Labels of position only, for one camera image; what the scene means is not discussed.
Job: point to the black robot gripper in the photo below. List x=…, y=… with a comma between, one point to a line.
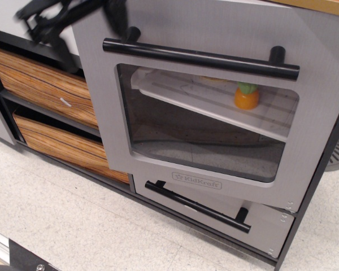
x=42, y=29

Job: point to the grey toy oven door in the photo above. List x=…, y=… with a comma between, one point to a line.
x=255, y=42

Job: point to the wood-pattern fabric bin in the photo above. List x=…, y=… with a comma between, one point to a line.
x=64, y=142
x=65, y=94

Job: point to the yellow toy plate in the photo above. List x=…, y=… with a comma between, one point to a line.
x=211, y=79

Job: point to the dark grey kitchen cabinet frame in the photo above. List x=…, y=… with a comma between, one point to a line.
x=77, y=224

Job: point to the grey lower oven drawer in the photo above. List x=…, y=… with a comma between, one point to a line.
x=256, y=225

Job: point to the lower wood-pattern fabric bin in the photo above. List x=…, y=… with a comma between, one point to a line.
x=64, y=142

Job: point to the white oven shelf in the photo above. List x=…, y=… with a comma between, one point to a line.
x=272, y=117

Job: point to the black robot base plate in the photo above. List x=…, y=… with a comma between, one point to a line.
x=16, y=257

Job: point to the upper wood-pattern fabric bin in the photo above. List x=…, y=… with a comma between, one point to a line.
x=65, y=94

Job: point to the orange toy pineapple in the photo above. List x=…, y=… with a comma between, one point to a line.
x=246, y=96

